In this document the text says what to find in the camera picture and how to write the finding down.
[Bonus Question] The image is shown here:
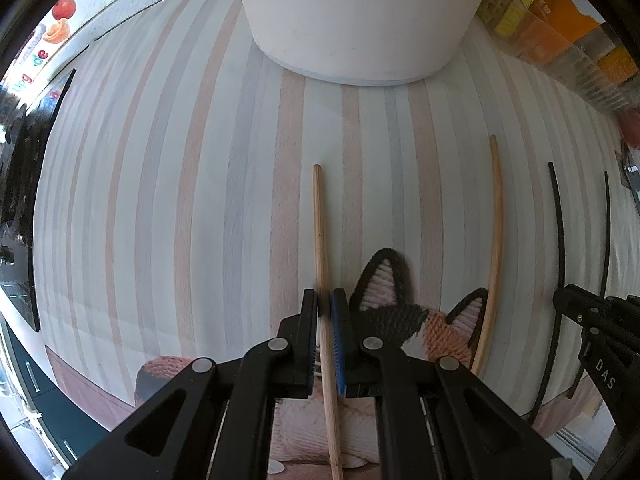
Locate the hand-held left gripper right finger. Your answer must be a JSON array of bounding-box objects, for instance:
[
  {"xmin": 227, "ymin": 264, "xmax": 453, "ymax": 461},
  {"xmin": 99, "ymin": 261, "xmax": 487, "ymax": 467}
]
[{"xmin": 330, "ymin": 287, "xmax": 572, "ymax": 480}]

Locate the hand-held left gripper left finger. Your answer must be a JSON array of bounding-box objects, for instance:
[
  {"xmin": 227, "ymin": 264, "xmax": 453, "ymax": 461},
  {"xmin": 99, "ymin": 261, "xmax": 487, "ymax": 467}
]
[{"xmin": 62, "ymin": 287, "xmax": 321, "ymax": 480}]

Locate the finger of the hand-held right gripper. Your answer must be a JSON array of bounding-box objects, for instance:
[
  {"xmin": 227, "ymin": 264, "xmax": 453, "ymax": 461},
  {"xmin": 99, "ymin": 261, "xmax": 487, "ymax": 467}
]
[
  {"xmin": 552, "ymin": 283, "xmax": 610, "ymax": 330},
  {"xmin": 606, "ymin": 294, "xmax": 640, "ymax": 333}
]

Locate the light wooden chopstick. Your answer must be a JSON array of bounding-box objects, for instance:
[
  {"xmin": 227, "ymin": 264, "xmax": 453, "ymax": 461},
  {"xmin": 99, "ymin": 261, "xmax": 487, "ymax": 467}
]
[{"xmin": 312, "ymin": 164, "xmax": 345, "ymax": 480}]

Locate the cream cylindrical utensil holder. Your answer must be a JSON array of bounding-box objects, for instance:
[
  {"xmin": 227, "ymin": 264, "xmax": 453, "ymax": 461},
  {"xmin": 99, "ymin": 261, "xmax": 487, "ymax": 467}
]
[{"xmin": 234, "ymin": 0, "xmax": 501, "ymax": 86}]

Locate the dark wooden chopstick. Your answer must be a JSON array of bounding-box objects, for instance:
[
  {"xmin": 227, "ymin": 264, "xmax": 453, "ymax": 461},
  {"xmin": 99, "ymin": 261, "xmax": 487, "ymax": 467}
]
[
  {"xmin": 529, "ymin": 161, "xmax": 566, "ymax": 424},
  {"xmin": 567, "ymin": 171, "xmax": 612, "ymax": 399}
]

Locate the wooden chopstick patterned tip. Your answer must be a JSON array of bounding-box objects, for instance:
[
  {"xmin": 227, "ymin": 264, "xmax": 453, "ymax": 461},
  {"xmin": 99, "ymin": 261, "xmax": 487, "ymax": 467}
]
[{"xmin": 470, "ymin": 135, "xmax": 504, "ymax": 377}]

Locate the blue smartphone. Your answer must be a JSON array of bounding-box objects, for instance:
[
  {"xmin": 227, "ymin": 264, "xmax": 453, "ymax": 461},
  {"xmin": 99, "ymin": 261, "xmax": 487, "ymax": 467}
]
[{"xmin": 620, "ymin": 137, "xmax": 640, "ymax": 202}]

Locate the white plastic bag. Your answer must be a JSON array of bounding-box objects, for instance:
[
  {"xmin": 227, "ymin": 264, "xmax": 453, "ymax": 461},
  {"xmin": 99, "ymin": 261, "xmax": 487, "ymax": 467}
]
[{"xmin": 619, "ymin": 109, "xmax": 640, "ymax": 150}]

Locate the clear plastic organizer tray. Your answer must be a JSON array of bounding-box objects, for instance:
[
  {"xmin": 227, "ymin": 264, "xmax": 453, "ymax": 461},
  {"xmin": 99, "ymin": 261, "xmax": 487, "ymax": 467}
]
[{"xmin": 474, "ymin": 2, "xmax": 640, "ymax": 122}]

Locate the orange label sauce bottle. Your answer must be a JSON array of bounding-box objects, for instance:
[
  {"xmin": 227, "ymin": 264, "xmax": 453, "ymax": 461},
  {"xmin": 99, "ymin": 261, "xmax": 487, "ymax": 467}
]
[{"xmin": 594, "ymin": 42, "xmax": 633, "ymax": 88}]

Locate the blue kitchen cabinet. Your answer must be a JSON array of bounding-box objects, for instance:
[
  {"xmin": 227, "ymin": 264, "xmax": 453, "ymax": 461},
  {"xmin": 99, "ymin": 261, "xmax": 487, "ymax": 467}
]
[{"xmin": 0, "ymin": 317, "xmax": 103, "ymax": 480}]

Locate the black gas stove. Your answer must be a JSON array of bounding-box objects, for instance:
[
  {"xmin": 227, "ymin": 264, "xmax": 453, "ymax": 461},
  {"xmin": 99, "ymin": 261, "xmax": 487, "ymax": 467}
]
[{"xmin": 0, "ymin": 67, "xmax": 79, "ymax": 334}]

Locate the colourful letter wall sticker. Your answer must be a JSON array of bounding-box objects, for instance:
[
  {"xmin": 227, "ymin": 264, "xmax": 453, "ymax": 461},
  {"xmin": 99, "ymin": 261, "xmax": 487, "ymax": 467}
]
[{"xmin": 0, "ymin": 20, "xmax": 63, "ymax": 111}]

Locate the orange ingot wall sticker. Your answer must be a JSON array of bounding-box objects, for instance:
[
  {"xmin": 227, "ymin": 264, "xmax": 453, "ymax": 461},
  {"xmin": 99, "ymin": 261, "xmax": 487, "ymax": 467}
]
[{"xmin": 42, "ymin": 20, "xmax": 69, "ymax": 44}]

